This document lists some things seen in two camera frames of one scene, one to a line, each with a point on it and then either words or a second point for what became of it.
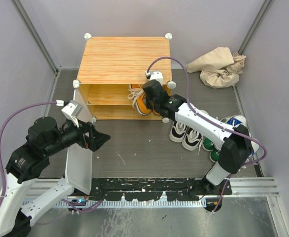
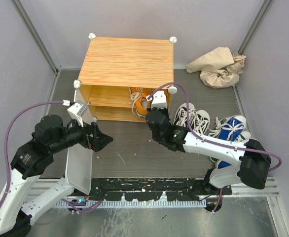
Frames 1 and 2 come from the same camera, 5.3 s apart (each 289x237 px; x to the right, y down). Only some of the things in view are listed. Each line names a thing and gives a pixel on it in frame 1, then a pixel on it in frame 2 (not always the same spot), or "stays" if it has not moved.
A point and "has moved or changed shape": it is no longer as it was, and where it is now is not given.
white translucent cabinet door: x=78 y=170 stays
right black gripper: x=149 y=104 -> x=166 y=110
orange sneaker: x=139 y=103 has moved or changed shape
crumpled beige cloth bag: x=219 y=67 stays
